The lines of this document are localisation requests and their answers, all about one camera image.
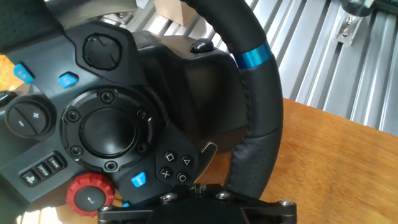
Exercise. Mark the wooden cube block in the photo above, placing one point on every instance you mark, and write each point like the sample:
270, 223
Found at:
169, 11

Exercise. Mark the black racing steering wheel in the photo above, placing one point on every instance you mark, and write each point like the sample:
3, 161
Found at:
109, 133

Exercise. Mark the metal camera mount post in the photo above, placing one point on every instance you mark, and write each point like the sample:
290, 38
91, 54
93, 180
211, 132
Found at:
348, 28

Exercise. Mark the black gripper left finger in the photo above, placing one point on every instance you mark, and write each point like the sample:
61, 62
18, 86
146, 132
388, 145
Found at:
130, 213

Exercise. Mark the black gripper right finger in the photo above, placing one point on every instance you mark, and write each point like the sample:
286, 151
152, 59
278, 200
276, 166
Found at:
267, 211

